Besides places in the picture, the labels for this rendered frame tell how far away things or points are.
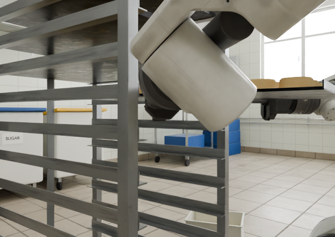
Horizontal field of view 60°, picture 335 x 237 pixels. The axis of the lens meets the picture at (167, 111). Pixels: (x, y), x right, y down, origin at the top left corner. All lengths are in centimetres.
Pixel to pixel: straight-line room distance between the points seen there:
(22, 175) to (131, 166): 219
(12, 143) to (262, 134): 403
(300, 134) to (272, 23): 495
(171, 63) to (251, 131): 523
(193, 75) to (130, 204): 39
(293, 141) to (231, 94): 495
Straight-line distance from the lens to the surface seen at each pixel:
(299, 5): 24
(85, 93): 71
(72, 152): 292
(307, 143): 516
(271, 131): 533
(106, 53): 66
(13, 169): 270
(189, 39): 27
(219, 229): 103
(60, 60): 80
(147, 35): 26
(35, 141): 274
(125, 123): 57
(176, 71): 26
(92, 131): 69
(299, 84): 49
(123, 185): 59
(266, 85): 50
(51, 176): 123
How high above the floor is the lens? 74
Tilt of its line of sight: level
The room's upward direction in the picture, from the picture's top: straight up
